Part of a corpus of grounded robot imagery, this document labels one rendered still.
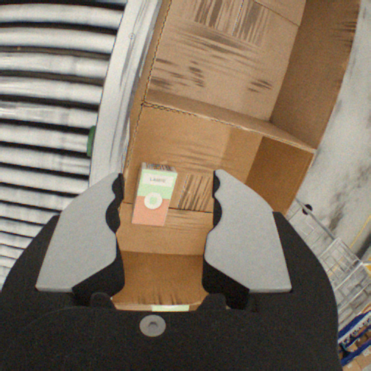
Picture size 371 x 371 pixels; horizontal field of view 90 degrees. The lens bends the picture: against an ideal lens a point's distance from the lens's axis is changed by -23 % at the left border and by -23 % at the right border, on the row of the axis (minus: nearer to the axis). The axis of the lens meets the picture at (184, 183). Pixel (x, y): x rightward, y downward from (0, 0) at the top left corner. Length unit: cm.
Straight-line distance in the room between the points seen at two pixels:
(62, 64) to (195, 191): 43
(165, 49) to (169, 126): 15
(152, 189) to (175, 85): 20
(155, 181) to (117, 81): 20
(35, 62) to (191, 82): 38
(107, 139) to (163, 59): 18
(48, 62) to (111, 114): 24
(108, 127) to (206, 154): 21
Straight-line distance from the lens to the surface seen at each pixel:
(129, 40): 44
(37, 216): 78
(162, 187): 48
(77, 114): 61
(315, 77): 47
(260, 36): 52
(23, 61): 64
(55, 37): 61
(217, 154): 51
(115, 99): 44
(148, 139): 46
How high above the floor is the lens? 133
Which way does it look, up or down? 58 degrees down
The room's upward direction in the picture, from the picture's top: 156 degrees clockwise
